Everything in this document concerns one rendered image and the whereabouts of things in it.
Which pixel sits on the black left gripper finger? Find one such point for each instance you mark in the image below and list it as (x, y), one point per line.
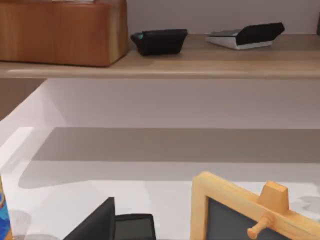
(97, 222)

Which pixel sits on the black flat device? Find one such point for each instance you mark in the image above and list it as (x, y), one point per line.
(133, 226)

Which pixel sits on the wooden framed blackboard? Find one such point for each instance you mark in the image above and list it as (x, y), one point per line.
(235, 212)

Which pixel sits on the wooden shelf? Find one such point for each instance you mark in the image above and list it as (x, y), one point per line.
(175, 65)

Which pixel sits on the wooden box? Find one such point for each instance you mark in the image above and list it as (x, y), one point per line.
(62, 31)

